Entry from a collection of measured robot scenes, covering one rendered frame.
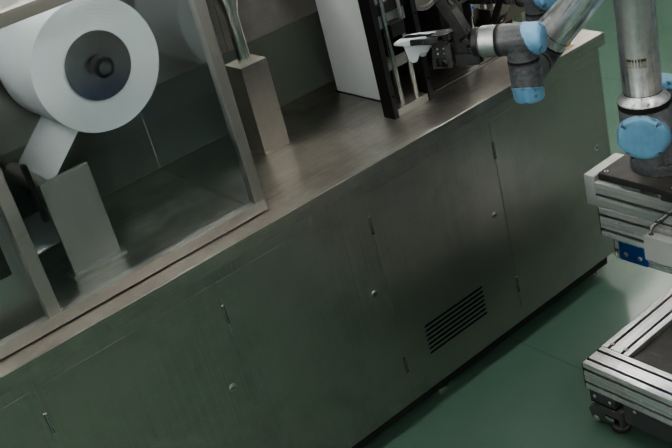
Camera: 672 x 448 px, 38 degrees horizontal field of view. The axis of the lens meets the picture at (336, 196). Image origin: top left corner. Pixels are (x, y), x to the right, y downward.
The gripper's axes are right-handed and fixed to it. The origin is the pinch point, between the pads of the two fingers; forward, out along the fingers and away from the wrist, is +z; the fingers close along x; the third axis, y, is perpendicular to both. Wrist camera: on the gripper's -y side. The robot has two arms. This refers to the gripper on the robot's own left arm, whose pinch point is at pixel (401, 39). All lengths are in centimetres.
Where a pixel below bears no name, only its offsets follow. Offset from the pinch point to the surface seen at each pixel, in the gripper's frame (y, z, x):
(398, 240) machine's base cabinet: 60, 16, 11
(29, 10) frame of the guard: -26, 52, -66
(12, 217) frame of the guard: 15, 61, -78
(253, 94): 14, 51, 8
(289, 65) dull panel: 16, 62, 47
